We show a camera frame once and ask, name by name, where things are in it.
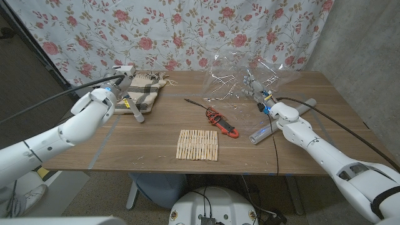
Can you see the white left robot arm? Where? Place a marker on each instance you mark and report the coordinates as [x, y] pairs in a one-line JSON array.
[[72, 131]]

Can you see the red clamp meter with leads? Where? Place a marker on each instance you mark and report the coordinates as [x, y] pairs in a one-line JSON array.
[[226, 128]]

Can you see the blue-grey seat under table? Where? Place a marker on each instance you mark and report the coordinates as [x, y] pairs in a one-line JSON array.
[[159, 187]]

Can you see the floral rose backdrop cloth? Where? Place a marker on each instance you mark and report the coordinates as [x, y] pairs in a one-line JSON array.
[[187, 31]]

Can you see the beige plaid fringed cloth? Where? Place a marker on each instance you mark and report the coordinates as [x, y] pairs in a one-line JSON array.
[[145, 90]]

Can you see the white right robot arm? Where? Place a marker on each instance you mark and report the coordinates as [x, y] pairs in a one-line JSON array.
[[312, 147]]

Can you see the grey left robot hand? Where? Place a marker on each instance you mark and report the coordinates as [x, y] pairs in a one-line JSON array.
[[120, 84]]

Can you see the clear plastic bag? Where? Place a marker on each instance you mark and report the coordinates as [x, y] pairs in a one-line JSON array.
[[225, 81]]

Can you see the dark partition panel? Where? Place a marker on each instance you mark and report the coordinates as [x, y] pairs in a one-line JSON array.
[[25, 62]]

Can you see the long clear plastic tube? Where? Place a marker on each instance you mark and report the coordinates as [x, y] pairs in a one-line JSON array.
[[261, 135]]

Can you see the person's white shoe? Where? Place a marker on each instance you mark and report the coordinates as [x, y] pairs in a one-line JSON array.
[[36, 197]]

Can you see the white floor platform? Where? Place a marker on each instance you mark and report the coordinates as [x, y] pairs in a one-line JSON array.
[[65, 190]]

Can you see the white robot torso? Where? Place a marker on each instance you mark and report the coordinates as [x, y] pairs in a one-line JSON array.
[[215, 206]]

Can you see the yellow and black floor object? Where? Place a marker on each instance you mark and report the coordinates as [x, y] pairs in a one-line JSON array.
[[45, 173]]

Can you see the grey table leg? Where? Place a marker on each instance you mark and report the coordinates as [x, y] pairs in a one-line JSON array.
[[295, 195]]

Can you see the person's grey trouser leg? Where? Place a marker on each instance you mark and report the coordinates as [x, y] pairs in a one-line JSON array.
[[11, 203]]

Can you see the white seat leg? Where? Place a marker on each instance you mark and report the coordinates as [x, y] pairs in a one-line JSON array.
[[132, 197]]

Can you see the black test probe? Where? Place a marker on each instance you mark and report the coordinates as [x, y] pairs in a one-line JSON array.
[[195, 103]]

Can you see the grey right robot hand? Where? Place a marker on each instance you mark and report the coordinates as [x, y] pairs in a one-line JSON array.
[[257, 90]]

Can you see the white power strip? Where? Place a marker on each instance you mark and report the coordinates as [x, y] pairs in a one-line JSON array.
[[126, 68]]

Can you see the grey tape strip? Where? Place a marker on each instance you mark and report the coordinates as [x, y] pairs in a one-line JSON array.
[[100, 151], [187, 94]]

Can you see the wooden clothespin row mat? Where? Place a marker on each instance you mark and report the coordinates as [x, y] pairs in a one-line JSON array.
[[197, 145]]

